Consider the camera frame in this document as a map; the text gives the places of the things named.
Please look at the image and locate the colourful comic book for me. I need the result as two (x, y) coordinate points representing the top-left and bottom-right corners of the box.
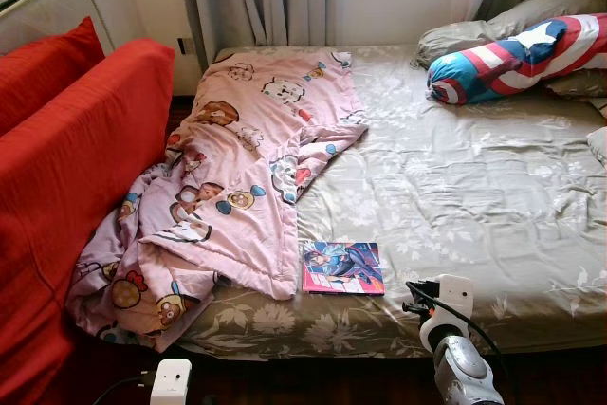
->
(301, 240), (386, 296)

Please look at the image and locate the beige floral bed sheet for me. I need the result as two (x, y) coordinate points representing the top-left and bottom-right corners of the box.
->
(175, 43), (607, 360)

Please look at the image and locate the pink cartoon print blanket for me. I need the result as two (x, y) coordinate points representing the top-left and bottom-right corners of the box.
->
(66, 47), (369, 349)

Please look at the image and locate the red white blue shield bolster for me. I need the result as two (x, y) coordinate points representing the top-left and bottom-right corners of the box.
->
(427, 14), (607, 105)

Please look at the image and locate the flat grey pillow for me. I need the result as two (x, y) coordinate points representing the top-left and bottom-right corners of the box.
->
(545, 68), (607, 100)

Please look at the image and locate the plump grey pillow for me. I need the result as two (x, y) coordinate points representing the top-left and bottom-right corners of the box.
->
(417, 0), (607, 69)

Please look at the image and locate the large red cushion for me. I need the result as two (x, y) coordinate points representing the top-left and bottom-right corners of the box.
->
(0, 38), (176, 405)

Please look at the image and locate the thin red cushion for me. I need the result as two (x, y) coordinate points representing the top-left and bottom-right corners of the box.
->
(0, 16), (107, 136)

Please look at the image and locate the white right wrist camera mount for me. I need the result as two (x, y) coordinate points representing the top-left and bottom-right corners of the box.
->
(420, 274), (474, 349)

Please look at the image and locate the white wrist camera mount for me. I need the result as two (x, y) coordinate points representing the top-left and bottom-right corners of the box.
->
(420, 274), (474, 349)
(150, 359), (193, 405)

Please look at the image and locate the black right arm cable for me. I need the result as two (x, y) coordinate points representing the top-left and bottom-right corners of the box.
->
(408, 282), (506, 379)

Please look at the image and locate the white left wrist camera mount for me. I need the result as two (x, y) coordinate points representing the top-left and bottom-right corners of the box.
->
(150, 359), (193, 405)

